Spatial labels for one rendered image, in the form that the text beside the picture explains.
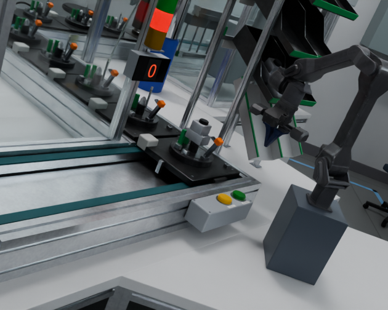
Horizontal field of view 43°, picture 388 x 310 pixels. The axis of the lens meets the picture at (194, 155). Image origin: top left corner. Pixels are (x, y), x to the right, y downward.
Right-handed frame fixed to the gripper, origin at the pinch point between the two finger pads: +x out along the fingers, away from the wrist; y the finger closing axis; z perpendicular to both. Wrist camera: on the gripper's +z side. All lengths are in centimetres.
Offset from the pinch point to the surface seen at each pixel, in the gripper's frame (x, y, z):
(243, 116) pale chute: 2.2, -15.6, -11.1
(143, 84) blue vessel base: 26, -86, -51
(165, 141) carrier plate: 16.8, -26.2, 11.0
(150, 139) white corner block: 15.1, -26.0, 20.0
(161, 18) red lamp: -19.4, -30.8, 31.3
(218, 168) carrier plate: 15.7, -7.7, 6.3
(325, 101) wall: 41, -98, -389
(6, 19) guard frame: -21, -5, 96
